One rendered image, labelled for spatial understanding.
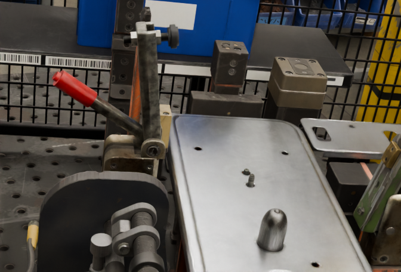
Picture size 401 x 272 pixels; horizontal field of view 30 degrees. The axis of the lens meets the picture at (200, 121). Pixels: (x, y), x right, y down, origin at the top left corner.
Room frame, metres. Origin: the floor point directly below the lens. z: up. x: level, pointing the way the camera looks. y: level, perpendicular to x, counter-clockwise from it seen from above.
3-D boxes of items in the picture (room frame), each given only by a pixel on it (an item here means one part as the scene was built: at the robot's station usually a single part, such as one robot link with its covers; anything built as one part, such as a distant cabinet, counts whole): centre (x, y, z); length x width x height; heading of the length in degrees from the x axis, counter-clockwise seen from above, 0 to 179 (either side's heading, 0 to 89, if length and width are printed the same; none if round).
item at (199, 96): (1.12, -0.04, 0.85); 0.12 x 0.03 x 0.30; 102
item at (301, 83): (1.15, -0.15, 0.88); 0.08 x 0.08 x 0.36; 12
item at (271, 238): (0.73, -0.11, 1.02); 0.03 x 0.03 x 0.07
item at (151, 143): (0.81, 0.05, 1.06); 0.03 x 0.01 x 0.03; 102
